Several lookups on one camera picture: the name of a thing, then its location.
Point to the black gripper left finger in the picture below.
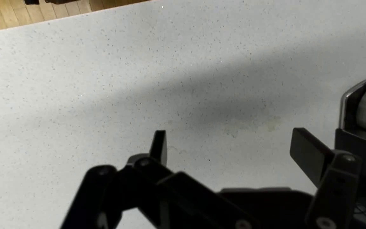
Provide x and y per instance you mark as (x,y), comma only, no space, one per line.
(162,198)

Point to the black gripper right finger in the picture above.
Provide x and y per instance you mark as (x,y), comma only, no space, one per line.
(334,185)

